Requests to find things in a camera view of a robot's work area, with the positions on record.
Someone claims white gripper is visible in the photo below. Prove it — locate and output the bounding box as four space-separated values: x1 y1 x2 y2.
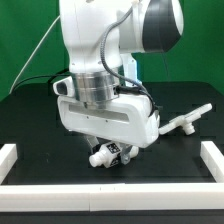
57 94 159 164

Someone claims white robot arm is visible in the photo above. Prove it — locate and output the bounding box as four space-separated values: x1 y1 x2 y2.
53 0 184 167

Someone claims white table base part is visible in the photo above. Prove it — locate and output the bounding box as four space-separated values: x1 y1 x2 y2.
159 103 212 135

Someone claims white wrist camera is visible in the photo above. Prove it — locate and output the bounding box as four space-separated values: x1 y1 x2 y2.
53 76 75 97

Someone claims black cable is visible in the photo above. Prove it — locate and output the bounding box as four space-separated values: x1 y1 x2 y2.
13 70 72 92

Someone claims white left fence wall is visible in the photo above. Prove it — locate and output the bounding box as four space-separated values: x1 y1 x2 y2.
0 144 18 185

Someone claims white fence wall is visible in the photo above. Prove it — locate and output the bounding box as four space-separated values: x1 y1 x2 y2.
0 183 224 212
0 144 18 185
200 141 224 183

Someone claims white right fence wall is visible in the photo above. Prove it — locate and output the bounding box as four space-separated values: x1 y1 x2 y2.
200 141 224 183

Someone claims white front fence wall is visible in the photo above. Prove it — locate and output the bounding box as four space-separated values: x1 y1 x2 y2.
0 183 224 212

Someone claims white cable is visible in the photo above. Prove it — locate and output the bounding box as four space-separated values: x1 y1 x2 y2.
8 14 62 95

